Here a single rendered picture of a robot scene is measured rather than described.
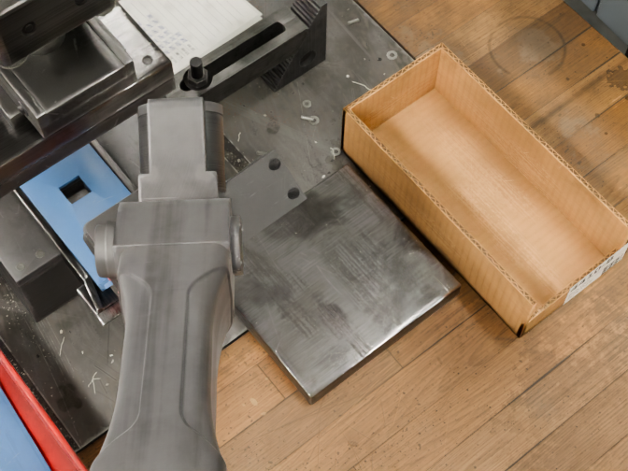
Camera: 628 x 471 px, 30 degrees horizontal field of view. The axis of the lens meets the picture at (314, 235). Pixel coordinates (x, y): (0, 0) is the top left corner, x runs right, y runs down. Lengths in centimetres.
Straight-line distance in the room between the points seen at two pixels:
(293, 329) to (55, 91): 32
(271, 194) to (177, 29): 35
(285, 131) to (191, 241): 48
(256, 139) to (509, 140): 24
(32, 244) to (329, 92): 34
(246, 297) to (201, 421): 48
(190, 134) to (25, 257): 29
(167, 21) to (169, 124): 41
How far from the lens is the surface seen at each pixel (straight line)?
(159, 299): 63
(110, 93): 85
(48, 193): 102
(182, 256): 66
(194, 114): 75
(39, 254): 100
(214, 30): 115
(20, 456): 102
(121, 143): 104
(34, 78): 85
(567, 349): 106
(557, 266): 108
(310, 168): 111
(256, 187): 84
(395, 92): 111
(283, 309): 102
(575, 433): 103
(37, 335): 106
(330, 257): 105
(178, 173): 75
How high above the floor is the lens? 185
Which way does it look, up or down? 62 degrees down
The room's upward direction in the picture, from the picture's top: 1 degrees clockwise
